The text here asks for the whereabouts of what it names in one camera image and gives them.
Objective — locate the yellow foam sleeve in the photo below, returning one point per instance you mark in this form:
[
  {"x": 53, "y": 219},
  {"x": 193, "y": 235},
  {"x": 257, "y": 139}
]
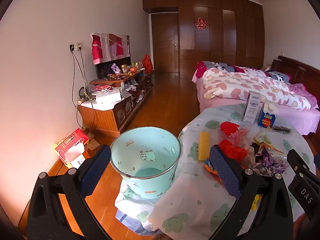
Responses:
[{"x": 203, "y": 145}]

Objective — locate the pale yellow plastic bag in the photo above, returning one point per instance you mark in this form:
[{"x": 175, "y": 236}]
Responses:
[{"x": 261, "y": 138}]

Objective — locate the magenta cloth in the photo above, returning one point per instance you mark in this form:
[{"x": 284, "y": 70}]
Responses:
[{"x": 200, "y": 70}]

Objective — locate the brown wooden wardrobe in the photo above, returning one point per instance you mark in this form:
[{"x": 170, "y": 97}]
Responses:
[{"x": 225, "y": 37}]

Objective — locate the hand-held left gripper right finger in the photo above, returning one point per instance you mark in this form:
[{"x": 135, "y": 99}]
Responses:
[{"x": 225, "y": 172}]

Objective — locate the pink heart blanket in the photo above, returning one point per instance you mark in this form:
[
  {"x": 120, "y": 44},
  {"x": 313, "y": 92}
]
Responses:
[{"x": 250, "y": 85}]

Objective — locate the long wooden tv cabinet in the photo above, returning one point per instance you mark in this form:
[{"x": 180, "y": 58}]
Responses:
[{"x": 147, "y": 80}]

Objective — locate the wall power socket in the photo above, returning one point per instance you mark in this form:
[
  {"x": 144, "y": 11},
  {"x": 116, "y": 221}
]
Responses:
[{"x": 75, "y": 46}]

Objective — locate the small blue box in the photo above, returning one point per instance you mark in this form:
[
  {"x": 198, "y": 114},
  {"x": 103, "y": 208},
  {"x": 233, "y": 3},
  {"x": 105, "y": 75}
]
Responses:
[{"x": 267, "y": 120}]

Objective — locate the purple crumpled wrapper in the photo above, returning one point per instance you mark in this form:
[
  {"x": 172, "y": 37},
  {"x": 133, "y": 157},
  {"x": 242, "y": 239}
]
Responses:
[{"x": 268, "y": 158}]

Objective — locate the red tissue box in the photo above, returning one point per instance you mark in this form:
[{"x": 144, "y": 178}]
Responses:
[{"x": 71, "y": 146}]

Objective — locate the purple gift bag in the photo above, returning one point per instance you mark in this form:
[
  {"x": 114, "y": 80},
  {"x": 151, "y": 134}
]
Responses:
[{"x": 115, "y": 68}]

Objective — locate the red patchwork cloth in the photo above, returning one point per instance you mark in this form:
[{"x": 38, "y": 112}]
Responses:
[{"x": 110, "y": 46}]

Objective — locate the gold lid jar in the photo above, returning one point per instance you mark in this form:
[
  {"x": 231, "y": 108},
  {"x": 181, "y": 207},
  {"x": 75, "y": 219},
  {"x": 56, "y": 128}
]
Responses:
[{"x": 124, "y": 68}]

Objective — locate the cloud print tablecloth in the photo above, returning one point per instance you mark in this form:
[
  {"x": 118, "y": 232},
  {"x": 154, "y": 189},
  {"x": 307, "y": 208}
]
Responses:
[{"x": 195, "y": 197}]

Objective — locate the white tall carton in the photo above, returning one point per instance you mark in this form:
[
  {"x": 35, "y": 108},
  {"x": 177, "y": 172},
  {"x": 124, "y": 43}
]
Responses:
[{"x": 252, "y": 107}]

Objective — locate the clear plastic bag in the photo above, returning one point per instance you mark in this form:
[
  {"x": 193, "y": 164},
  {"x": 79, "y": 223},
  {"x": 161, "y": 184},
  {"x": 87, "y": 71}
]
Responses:
[{"x": 280, "y": 161}]

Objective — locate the red paper decoration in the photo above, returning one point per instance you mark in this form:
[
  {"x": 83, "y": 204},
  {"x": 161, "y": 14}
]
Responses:
[{"x": 201, "y": 23}]

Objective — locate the white enamel basin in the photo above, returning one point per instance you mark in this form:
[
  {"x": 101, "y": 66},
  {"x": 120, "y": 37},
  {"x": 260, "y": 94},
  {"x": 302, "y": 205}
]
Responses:
[{"x": 140, "y": 152}]

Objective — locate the dark flat packet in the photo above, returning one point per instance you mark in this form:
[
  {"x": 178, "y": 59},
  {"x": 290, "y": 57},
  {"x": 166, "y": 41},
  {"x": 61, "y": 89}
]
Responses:
[{"x": 282, "y": 128}]

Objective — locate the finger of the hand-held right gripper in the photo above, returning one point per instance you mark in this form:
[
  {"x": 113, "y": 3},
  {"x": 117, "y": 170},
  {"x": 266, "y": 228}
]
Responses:
[{"x": 300, "y": 162}]

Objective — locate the low wooden cabinet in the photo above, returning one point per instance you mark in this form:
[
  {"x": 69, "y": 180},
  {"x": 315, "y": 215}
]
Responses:
[{"x": 102, "y": 117}]

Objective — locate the red mesh net bag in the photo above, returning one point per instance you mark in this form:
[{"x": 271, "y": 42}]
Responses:
[
  {"x": 232, "y": 152},
  {"x": 228, "y": 128}
]

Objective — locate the orange snack wrapper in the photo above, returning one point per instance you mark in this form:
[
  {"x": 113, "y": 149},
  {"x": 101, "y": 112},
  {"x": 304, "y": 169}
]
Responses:
[{"x": 211, "y": 168}]

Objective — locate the wooden bed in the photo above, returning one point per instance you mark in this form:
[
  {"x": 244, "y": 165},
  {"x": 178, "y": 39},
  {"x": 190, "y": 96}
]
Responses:
[{"x": 300, "y": 120}]

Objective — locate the red plastic bag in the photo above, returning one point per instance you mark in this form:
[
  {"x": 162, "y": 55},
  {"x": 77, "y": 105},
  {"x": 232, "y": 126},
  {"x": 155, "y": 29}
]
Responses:
[{"x": 147, "y": 63}]

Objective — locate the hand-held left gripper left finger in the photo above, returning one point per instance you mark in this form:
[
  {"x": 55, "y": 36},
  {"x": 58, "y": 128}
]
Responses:
[{"x": 96, "y": 172}]

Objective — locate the pink plastic bag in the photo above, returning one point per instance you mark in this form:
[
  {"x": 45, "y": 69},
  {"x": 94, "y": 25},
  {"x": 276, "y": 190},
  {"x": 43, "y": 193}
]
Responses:
[{"x": 237, "y": 136}]

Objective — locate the black television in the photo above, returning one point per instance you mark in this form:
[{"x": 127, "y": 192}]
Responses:
[{"x": 105, "y": 68}]

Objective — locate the white flat box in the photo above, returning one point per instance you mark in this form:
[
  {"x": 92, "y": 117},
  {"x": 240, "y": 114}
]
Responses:
[{"x": 108, "y": 98}]

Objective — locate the cow print pillow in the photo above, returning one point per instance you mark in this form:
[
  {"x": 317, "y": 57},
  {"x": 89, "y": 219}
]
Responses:
[{"x": 280, "y": 76}]

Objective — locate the white mug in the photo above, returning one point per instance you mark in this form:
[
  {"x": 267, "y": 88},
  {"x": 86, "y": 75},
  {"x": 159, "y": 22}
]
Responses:
[{"x": 138, "y": 65}]

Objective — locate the brown wooden door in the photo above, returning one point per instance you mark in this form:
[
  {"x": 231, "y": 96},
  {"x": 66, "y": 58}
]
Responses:
[{"x": 165, "y": 42}]

